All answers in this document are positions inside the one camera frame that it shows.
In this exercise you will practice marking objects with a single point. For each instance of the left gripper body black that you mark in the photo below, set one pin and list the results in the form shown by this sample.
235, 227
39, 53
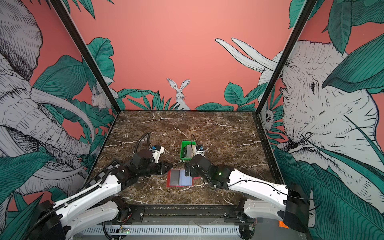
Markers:
153, 169

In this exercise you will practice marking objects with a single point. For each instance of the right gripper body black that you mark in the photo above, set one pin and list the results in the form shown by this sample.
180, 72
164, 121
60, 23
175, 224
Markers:
195, 173

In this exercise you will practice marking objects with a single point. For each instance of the black VIP credit card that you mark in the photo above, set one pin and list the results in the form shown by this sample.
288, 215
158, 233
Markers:
174, 178

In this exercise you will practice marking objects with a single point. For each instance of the stack of credit cards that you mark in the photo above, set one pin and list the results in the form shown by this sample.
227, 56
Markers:
189, 151

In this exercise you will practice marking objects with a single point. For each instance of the green plastic tray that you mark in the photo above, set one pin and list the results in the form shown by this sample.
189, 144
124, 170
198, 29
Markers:
184, 143

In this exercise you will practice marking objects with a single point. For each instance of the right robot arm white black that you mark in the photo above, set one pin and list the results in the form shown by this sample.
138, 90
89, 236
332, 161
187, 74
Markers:
288, 204

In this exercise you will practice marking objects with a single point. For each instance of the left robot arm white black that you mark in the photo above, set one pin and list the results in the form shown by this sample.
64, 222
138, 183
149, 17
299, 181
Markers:
96, 204

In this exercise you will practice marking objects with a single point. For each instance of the checkerboard calibration tag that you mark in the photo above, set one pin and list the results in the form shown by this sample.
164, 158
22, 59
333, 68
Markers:
93, 180

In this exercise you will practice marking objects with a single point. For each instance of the orange connector block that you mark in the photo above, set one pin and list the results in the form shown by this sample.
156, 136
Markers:
282, 225

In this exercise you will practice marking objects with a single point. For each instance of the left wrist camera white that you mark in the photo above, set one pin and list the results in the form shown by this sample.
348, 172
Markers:
157, 150

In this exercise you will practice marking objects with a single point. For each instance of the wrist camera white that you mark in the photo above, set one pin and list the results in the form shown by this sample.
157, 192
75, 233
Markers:
157, 150
200, 150

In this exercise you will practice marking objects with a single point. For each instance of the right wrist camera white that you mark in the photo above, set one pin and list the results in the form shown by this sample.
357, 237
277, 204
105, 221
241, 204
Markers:
200, 150

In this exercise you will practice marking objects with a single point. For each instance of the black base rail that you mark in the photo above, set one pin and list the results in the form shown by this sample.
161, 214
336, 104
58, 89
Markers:
230, 213

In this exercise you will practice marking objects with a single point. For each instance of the white slotted cable duct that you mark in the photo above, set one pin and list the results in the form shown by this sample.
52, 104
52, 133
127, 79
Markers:
181, 230

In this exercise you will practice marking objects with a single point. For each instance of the left black frame post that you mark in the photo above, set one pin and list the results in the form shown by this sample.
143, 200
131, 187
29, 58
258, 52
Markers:
66, 19

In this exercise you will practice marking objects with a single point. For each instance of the black frame post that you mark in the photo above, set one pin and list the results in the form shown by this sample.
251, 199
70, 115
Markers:
66, 19
299, 25

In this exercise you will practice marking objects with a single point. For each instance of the right black frame post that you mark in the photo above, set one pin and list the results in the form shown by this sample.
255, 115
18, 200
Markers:
299, 25

